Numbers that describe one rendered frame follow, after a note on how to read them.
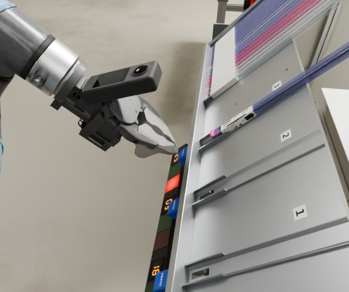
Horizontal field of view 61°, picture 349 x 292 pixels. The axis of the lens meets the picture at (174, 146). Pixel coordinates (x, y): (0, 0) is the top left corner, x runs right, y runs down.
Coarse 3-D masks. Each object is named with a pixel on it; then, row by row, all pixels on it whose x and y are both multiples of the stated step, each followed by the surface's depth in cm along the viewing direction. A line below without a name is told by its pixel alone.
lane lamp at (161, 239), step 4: (164, 232) 46; (168, 232) 45; (156, 236) 47; (160, 236) 46; (164, 236) 45; (168, 236) 45; (156, 240) 47; (160, 240) 46; (164, 240) 45; (168, 240) 44; (156, 244) 46; (160, 244) 45; (164, 244) 44; (156, 248) 45; (160, 248) 45
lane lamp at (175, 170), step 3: (177, 165) 56; (180, 165) 55; (171, 168) 57; (174, 168) 56; (177, 168) 55; (180, 168) 54; (171, 171) 56; (174, 171) 55; (177, 171) 54; (180, 171) 54; (168, 174) 56; (171, 174) 56; (174, 174) 54; (168, 177) 56; (171, 177) 55
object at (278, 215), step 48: (288, 48) 48; (240, 96) 51; (288, 96) 40; (240, 144) 43; (288, 144) 35; (240, 192) 37; (288, 192) 31; (336, 192) 27; (192, 240) 38; (240, 240) 32; (288, 240) 28; (336, 240) 24; (192, 288) 34; (240, 288) 29; (288, 288) 25; (336, 288) 22
